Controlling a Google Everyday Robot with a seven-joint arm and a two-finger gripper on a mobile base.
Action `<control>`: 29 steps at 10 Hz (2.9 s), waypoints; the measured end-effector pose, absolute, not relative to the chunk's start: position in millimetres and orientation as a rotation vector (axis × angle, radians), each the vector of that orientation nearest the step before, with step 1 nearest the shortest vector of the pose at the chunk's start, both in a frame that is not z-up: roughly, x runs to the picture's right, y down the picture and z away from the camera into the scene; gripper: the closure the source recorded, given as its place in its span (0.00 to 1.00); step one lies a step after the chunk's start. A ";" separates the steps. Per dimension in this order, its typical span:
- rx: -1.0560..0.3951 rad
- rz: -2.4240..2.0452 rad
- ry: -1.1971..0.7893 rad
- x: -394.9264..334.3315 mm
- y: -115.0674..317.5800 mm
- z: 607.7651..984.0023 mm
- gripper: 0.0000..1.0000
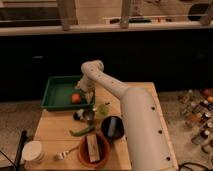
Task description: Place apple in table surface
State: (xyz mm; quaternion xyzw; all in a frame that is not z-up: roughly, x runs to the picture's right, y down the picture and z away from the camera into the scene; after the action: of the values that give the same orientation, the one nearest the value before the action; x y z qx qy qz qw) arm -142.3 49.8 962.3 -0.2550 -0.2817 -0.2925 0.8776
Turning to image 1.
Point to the light green cup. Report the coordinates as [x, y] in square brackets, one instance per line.
[103, 109]

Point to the orange-red apple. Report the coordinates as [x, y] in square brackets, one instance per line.
[76, 98]

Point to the black and white object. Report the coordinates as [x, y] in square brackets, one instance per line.
[78, 115]

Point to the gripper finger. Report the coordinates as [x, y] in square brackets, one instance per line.
[89, 96]

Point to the wooden block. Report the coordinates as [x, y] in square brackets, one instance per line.
[93, 148]

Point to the terracotta bowl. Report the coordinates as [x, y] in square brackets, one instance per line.
[104, 149]

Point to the green plastic tray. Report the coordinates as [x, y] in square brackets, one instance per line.
[57, 96]

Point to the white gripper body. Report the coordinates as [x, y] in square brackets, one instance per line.
[85, 84]

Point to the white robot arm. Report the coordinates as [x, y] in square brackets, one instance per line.
[147, 144]

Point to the silver fork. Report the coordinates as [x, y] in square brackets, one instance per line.
[62, 155]

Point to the spice bottle rack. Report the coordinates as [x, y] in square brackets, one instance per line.
[194, 112]

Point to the small metal cup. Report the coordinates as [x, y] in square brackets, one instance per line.
[89, 115]

